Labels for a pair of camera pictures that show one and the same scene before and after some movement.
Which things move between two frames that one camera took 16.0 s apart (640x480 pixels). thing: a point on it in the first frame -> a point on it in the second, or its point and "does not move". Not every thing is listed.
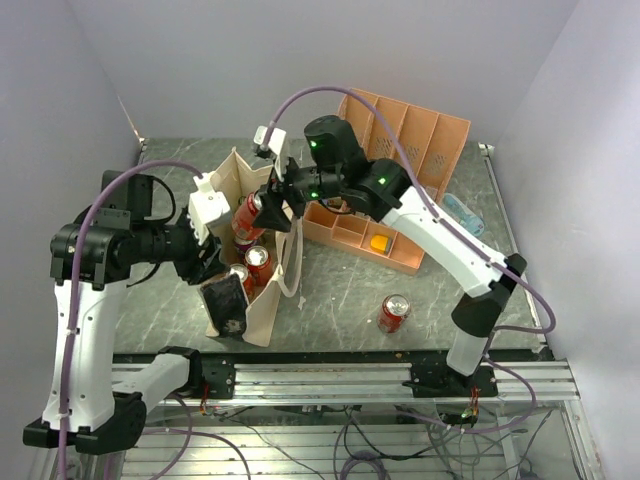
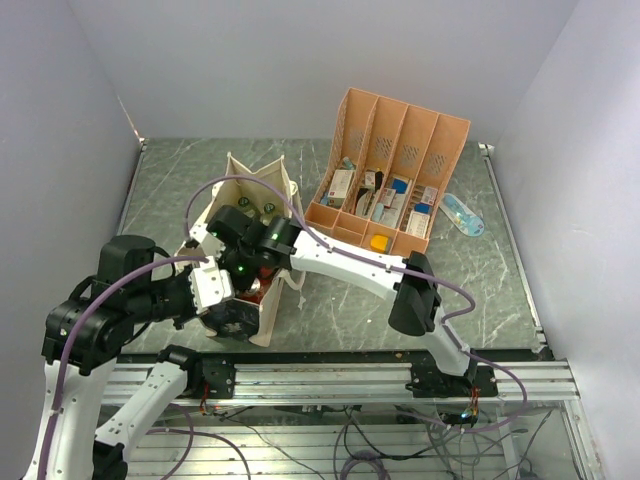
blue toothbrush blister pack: (455, 210) does not move
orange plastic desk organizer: (431, 141) does not move
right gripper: (273, 194) -> (245, 284)
